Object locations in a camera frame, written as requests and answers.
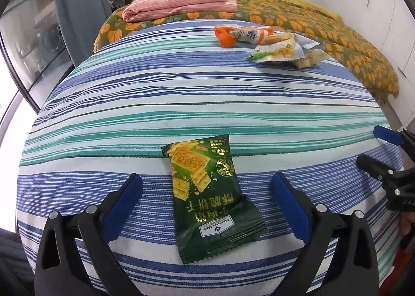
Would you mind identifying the grey-blue curtain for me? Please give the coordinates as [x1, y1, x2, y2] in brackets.
[52, 0, 113, 69]

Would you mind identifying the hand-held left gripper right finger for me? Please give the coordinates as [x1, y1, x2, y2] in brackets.
[271, 172, 379, 296]

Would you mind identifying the blue green striped blanket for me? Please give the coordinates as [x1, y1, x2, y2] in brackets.
[18, 18, 404, 296]

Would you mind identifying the orange floral bedspread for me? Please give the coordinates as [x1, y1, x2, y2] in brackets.
[93, 0, 400, 104]

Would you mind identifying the dark cloth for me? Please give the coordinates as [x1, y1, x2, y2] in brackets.
[0, 227, 37, 296]

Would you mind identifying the pink folded blanket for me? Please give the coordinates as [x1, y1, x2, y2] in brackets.
[121, 0, 238, 23]

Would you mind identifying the green cracker packet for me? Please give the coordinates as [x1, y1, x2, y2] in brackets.
[161, 134, 269, 265]

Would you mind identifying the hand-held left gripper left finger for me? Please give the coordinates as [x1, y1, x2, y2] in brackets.
[34, 173, 144, 296]

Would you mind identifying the orange candy wrapper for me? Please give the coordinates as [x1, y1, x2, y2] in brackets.
[214, 25, 273, 47]

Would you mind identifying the person's right hand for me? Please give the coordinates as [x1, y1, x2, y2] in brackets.
[399, 211, 415, 236]

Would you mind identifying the glass sliding door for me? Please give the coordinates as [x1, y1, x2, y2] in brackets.
[0, 0, 76, 112]

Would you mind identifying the orange plastic bag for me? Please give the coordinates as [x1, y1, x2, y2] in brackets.
[393, 240, 415, 285]

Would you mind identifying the white wardrobe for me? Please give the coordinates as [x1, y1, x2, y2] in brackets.
[309, 0, 415, 84]

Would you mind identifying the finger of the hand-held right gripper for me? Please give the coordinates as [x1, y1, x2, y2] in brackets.
[373, 125, 415, 148]
[356, 154, 395, 184]

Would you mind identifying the white torn wrapper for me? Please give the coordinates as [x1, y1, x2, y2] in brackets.
[290, 33, 322, 51]

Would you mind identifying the beige snack wrapper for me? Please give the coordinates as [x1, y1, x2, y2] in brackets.
[292, 50, 329, 70]

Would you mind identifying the green white snack wrapper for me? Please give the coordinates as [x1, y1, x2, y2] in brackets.
[247, 40, 305, 64]

